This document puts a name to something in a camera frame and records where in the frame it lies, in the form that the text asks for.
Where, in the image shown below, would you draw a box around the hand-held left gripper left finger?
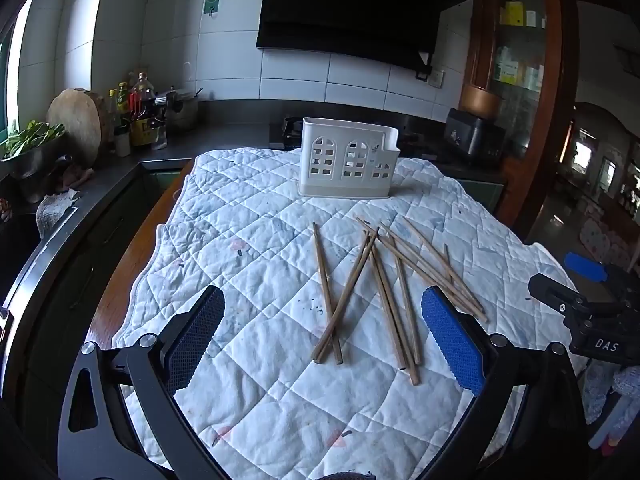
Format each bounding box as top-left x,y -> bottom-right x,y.
57,285 -> 232,480

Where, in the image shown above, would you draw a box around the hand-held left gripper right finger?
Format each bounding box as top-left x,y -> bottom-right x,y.
421,285 -> 588,480

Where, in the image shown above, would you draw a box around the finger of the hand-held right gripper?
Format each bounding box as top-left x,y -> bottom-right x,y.
528,273 -> 593,318
564,252 -> 613,286

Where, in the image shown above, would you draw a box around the pile of wooden chopsticks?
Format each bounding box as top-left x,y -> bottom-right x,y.
311,216 -> 488,386

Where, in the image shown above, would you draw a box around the white plastic utensil holder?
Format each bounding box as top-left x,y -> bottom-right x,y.
299,117 -> 400,198

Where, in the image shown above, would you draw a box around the person's right hand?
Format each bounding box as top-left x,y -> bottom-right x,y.
582,360 -> 640,456

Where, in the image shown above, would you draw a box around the pale play fence panel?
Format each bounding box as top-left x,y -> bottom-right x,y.
579,217 -> 637,267

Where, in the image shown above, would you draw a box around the white quilted cloth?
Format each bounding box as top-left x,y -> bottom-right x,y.
112,147 -> 588,480

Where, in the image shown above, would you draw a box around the wooden glass-door cabinet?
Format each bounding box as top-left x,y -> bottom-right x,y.
457,0 -> 581,241

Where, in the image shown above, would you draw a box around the black kitchen appliance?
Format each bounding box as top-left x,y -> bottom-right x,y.
444,107 -> 506,163

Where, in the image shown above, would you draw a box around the dark kitchen counter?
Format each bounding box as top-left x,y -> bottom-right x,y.
0,100 -> 301,311

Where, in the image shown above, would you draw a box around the white rag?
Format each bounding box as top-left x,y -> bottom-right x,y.
36,190 -> 81,237

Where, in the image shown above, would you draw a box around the copper pot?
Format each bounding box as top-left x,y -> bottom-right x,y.
459,84 -> 505,120

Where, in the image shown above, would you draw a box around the yellow-green box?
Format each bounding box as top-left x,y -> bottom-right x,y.
495,47 -> 527,84

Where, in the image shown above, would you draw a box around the metal cooking pot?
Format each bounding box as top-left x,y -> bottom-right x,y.
162,87 -> 202,133

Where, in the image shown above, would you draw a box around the metal bowl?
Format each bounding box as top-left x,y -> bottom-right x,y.
0,132 -> 67,181

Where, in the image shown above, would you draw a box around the round wooden cutting board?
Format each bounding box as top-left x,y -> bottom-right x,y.
46,88 -> 108,168

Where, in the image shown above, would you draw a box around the green leafy vegetables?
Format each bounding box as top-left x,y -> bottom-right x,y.
0,120 -> 67,158

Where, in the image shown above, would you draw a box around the yellow box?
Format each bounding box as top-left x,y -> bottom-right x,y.
500,1 -> 527,27

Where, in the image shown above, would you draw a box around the window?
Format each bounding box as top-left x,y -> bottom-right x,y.
0,0 -> 37,136

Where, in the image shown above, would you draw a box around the black range hood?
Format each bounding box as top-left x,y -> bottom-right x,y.
256,0 -> 473,72

